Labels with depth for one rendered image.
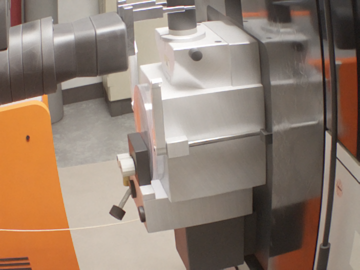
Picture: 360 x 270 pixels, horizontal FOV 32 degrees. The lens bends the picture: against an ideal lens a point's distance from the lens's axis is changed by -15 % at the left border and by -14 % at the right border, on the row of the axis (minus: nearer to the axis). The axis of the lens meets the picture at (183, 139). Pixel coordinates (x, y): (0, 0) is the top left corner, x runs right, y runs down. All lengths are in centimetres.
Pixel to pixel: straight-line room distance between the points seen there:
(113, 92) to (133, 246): 252
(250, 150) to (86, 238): 85
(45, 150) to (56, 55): 45
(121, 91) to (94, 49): 331
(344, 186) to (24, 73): 29
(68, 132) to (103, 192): 222
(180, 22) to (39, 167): 47
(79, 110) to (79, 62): 354
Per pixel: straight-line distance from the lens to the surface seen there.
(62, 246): 109
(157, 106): 58
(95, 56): 58
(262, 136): 61
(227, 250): 70
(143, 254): 137
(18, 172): 102
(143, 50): 383
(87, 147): 362
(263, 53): 60
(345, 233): 45
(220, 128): 61
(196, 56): 58
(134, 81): 69
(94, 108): 411
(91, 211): 154
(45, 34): 58
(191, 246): 68
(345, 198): 44
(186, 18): 61
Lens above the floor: 146
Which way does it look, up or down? 24 degrees down
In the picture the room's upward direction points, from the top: 4 degrees counter-clockwise
